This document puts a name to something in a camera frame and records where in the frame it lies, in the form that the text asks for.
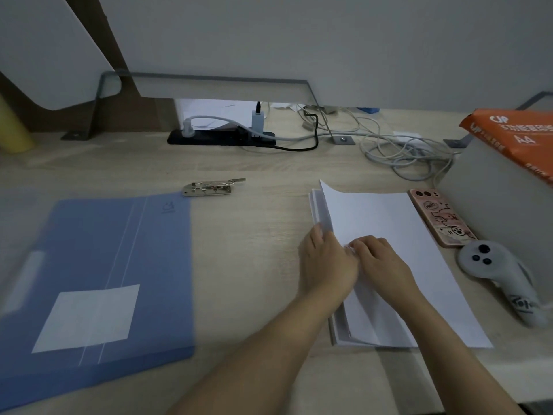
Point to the orange paper package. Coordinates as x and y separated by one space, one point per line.
518 142

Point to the blue folder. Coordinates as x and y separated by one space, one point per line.
77 246

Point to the person's right forearm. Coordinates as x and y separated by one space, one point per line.
453 363

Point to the transparent folder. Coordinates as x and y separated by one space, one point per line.
21 237

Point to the white charger adapter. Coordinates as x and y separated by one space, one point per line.
257 123

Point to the grey box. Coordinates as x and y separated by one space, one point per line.
492 198

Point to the person's left forearm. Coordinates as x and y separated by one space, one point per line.
259 363

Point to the large white board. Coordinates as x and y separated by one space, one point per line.
302 43

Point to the brown cardboard board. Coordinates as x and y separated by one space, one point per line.
129 116

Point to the white paper sheets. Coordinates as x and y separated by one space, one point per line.
389 220

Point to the person's right hand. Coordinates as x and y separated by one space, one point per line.
384 272

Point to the metal clip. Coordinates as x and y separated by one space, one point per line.
207 189

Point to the white rounded board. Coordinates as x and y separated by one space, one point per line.
52 51

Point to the person's left hand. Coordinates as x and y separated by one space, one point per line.
324 267

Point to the phone with pink case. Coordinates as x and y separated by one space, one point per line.
440 216

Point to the loose white papers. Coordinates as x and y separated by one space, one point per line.
207 110

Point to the yellow bottle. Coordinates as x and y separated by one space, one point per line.
13 133

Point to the grey controller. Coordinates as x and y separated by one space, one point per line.
484 263

